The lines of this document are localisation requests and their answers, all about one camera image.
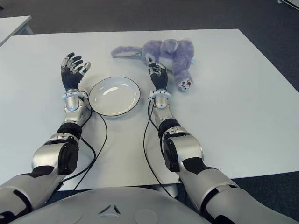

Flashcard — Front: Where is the silver table foot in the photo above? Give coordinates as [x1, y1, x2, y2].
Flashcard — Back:
[161, 183, 179, 199]

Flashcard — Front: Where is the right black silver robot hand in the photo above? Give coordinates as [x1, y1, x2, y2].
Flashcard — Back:
[148, 62, 169, 91]

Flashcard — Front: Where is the purple plush bunny doll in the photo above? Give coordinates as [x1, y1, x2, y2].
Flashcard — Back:
[110, 38, 196, 93]

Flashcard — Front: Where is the silver robot torso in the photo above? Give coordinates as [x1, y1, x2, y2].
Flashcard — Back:
[14, 186, 211, 224]

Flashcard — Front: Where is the white plate black rim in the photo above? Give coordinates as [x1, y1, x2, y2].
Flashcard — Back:
[88, 77, 142, 117]

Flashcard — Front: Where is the thin black cable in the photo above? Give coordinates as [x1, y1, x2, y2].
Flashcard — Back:
[63, 137, 96, 182]
[149, 104, 162, 137]
[74, 108, 108, 191]
[143, 98, 175, 200]

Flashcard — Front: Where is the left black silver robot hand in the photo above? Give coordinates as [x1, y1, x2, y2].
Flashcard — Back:
[60, 52, 92, 92]

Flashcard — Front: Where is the grey side table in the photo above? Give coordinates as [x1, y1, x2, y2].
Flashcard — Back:
[0, 15, 32, 46]

